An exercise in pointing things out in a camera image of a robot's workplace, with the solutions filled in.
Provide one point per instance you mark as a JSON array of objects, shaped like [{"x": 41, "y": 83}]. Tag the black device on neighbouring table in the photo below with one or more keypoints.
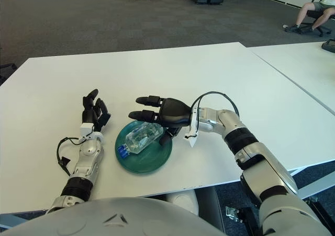
[{"x": 329, "y": 45}]

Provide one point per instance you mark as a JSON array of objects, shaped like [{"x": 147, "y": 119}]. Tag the clear plastic piece on floor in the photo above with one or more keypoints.
[{"x": 233, "y": 213}]

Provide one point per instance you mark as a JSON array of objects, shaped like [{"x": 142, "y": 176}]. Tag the black metal stand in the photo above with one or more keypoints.
[{"x": 322, "y": 215}]

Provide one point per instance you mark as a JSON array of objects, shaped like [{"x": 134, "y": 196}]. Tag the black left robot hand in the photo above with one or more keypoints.
[{"x": 89, "y": 114}]

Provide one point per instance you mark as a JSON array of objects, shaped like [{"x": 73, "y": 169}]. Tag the clear plastic water bottle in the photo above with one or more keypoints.
[{"x": 141, "y": 139}]

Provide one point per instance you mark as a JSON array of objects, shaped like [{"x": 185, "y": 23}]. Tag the seated person's black chair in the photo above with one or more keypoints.
[{"x": 314, "y": 14}]

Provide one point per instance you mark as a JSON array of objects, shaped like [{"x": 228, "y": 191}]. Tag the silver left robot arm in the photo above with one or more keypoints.
[{"x": 87, "y": 151}]

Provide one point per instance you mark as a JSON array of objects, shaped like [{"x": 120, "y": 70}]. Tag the black office chair with armrest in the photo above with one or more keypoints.
[{"x": 8, "y": 66}]

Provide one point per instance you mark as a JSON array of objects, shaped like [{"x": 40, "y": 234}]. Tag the white table leg frame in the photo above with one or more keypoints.
[
  {"x": 15, "y": 216},
  {"x": 319, "y": 187}
]

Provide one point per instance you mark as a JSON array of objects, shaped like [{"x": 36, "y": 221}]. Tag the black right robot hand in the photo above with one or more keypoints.
[{"x": 175, "y": 113}]

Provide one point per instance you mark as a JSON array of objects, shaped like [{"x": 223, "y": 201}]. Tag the grey robot torso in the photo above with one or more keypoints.
[{"x": 104, "y": 217}]

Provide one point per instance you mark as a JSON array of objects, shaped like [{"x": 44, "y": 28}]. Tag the green round plate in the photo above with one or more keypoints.
[{"x": 151, "y": 164}]

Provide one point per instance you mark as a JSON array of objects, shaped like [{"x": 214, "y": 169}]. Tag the seated person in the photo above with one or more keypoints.
[{"x": 305, "y": 11}]

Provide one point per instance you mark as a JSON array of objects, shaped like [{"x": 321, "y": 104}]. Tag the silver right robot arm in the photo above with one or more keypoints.
[{"x": 261, "y": 162}]

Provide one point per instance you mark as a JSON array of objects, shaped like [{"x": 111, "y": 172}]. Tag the grey robot thigh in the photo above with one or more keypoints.
[{"x": 188, "y": 202}]

